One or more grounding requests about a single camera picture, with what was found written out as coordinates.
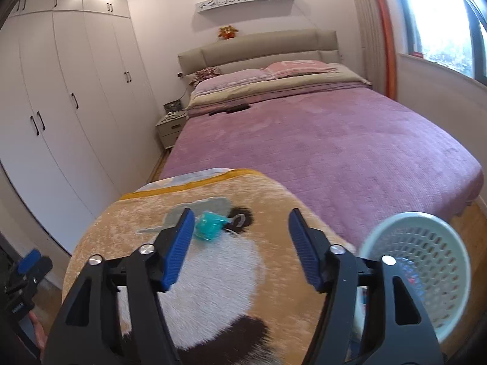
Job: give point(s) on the floral cushion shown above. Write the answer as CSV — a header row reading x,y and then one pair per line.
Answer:
x,y
207,72

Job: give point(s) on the pale green plastic basket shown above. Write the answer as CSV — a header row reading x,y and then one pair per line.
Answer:
x,y
430,243

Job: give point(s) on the plain pink pillow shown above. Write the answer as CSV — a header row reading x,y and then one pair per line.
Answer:
x,y
232,78

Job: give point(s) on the yellow printed blanket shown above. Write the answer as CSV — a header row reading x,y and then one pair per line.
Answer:
x,y
220,285

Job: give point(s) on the white wardrobe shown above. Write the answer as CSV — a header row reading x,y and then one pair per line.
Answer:
x,y
76,64

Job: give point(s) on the purple bedspread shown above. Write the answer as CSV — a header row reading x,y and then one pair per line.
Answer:
x,y
323,140

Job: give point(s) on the dark picture frame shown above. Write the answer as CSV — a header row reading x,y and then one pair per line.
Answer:
x,y
173,105

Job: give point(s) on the black remote control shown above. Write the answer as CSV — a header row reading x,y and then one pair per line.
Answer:
x,y
237,108

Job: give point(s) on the beige and orange curtain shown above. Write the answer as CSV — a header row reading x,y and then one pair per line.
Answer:
x,y
376,34

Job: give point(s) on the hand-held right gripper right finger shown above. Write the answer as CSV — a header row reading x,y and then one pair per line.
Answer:
x,y
304,253

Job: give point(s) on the orange plush toy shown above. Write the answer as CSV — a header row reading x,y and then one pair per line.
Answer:
x,y
228,31

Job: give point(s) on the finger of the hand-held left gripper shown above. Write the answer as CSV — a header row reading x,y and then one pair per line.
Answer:
x,y
30,260

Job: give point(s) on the beige upholstered bed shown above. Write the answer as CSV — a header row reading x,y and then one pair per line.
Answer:
x,y
266,47

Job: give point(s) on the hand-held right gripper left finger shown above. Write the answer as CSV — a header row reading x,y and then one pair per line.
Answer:
x,y
179,253

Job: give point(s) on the person's left hand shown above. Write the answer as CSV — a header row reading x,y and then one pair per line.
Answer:
x,y
39,332

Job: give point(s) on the dark framed window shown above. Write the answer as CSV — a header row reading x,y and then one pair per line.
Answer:
x,y
445,19

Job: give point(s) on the pink patterned pillow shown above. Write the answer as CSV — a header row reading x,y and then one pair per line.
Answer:
x,y
300,66

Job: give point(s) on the white carved wall shelf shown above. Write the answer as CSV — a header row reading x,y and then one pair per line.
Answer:
x,y
245,0

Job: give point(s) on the beige nightstand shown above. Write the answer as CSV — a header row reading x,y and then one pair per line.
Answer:
x,y
171,125

